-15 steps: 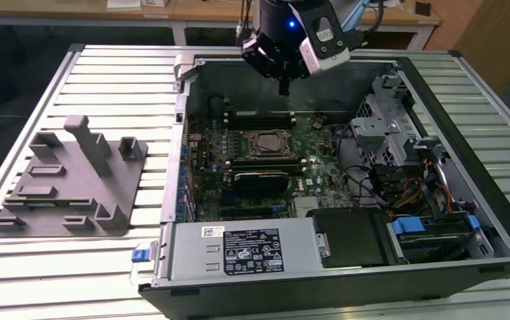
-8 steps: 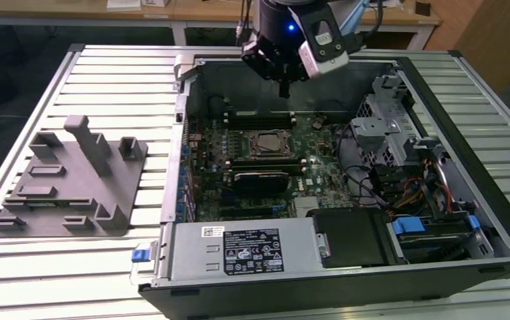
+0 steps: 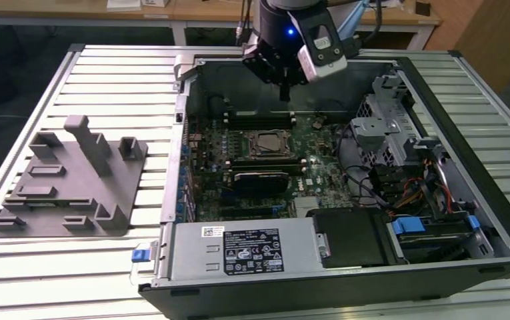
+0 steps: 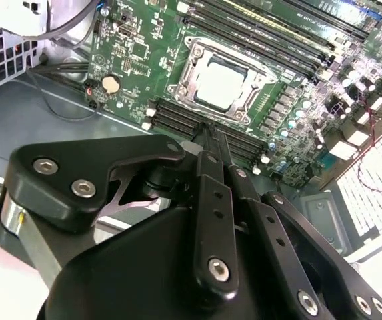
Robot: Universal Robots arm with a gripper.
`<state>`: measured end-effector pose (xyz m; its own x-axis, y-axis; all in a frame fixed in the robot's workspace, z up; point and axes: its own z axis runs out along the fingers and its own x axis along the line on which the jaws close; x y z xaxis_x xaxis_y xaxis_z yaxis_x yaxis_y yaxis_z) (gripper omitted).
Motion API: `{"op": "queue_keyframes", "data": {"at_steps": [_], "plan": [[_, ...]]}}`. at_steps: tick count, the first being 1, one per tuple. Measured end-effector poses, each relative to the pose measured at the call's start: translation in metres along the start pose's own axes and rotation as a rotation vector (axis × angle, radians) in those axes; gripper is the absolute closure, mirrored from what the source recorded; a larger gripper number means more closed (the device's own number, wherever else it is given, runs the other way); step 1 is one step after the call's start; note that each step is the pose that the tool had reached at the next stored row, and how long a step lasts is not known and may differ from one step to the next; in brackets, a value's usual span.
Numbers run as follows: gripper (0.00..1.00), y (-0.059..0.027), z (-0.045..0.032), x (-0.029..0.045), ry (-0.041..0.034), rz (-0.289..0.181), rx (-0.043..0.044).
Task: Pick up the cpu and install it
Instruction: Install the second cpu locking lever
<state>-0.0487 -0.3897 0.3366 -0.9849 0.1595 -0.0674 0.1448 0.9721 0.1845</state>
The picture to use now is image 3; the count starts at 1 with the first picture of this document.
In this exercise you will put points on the black PC case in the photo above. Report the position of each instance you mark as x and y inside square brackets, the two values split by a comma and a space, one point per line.
[281, 300]

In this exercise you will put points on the hard disk in blue carrier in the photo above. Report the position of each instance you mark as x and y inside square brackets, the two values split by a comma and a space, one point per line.
[408, 226]

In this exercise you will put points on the small black box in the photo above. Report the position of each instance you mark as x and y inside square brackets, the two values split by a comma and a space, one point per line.
[424, 8]

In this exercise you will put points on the CPU socket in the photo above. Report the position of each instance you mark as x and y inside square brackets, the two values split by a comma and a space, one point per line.
[270, 156]

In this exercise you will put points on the grey parts rack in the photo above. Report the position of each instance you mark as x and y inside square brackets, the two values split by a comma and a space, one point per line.
[77, 200]

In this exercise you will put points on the thin metal locking lever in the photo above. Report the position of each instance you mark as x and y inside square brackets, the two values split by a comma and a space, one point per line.
[269, 130]

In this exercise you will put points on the silver power supply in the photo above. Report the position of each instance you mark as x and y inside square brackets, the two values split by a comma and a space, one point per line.
[193, 253]

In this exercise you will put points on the green motherboard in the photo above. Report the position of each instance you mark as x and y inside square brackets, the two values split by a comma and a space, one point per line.
[331, 200]

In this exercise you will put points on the white paper box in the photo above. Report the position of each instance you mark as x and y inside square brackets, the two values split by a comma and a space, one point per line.
[124, 3]

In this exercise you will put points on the silver CPU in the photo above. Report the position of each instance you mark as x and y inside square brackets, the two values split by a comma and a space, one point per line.
[270, 142]

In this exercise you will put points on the blue case latch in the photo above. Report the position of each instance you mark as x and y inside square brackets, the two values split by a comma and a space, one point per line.
[140, 256]

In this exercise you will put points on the wooden cabinet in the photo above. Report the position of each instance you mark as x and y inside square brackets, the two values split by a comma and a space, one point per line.
[495, 40]

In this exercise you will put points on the small black case lock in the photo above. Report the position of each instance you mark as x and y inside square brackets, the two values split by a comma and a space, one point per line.
[180, 117]

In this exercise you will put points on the silver chipset heatsink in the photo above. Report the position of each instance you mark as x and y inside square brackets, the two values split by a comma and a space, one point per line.
[307, 204]

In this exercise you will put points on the black graphics card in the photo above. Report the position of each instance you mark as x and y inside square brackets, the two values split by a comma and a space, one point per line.
[260, 185]

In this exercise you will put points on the black RAM slot bank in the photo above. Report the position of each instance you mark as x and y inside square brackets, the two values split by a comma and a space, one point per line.
[268, 165]
[260, 121]

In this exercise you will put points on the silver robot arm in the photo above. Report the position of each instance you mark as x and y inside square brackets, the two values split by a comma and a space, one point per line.
[294, 3]

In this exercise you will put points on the metal drive cage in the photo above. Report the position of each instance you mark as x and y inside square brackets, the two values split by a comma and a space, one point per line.
[373, 131]

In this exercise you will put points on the wooden desk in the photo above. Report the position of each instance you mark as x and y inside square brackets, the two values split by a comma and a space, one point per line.
[126, 15]

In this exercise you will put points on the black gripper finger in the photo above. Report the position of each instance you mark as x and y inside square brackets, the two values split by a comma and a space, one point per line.
[294, 78]
[270, 68]

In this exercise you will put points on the small white box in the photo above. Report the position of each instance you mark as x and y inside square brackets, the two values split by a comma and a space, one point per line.
[154, 2]

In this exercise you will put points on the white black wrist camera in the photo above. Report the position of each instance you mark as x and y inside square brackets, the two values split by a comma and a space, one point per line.
[321, 43]

